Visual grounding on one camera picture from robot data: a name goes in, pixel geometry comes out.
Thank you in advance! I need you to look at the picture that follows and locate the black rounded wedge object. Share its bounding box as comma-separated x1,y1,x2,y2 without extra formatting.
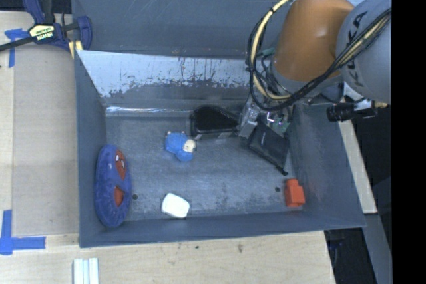
189,105,240,138

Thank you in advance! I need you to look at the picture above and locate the orange-red small block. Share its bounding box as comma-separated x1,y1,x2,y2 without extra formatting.
284,178,306,208

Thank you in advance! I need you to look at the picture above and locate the blue oval toy, red face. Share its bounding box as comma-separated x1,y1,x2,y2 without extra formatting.
93,143,133,229

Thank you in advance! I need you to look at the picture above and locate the black cylinder on white bracket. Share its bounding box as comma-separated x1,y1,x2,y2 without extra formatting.
326,95,389,123

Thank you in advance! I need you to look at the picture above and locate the white soft block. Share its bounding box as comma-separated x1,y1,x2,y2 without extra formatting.
160,192,191,219

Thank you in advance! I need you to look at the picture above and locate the blue toy figure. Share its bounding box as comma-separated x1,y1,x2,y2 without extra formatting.
164,130,198,163

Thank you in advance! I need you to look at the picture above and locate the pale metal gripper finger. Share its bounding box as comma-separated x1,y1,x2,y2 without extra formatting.
198,104,260,122
194,122,258,142

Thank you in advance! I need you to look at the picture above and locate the grey metal bin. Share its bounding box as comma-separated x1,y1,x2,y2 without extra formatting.
69,0,367,249

